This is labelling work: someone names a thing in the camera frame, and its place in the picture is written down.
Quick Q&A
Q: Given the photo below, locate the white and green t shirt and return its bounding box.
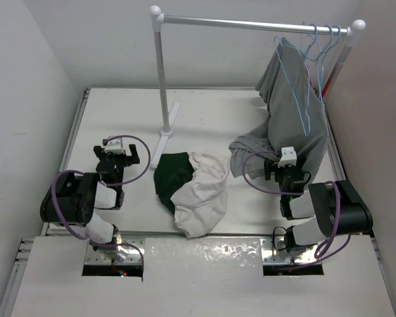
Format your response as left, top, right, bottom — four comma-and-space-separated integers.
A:
154, 152, 230, 238

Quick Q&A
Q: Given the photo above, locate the blue wire hanger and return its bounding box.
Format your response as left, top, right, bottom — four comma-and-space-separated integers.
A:
314, 25, 341, 102
304, 24, 333, 102
273, 23, 318, 137

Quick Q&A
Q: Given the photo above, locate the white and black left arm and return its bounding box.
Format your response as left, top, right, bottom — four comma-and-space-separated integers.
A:
40, 139, 140, 252

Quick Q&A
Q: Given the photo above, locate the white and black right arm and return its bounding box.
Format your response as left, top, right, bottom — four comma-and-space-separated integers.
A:
264, 160, 373, 258

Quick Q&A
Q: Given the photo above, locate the grey t shirt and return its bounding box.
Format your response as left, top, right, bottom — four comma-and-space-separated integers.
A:
229, 48, 329, 179

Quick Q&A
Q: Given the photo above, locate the red garment on rack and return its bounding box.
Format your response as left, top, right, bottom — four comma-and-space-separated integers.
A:
306, 65, 315, 91

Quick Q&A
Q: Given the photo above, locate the white clothes rack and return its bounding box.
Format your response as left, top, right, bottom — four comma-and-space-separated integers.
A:
149, 5, 366, 169

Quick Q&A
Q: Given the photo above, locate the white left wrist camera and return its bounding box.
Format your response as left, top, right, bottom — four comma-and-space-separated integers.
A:
104, 138, 125, 155

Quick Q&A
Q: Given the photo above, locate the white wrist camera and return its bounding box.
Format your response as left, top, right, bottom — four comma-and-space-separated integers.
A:
104, 138, 125, 155
278, 147, 297, 167

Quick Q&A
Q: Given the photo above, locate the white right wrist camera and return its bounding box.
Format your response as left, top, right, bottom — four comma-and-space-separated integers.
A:
278, 147, 297, 167

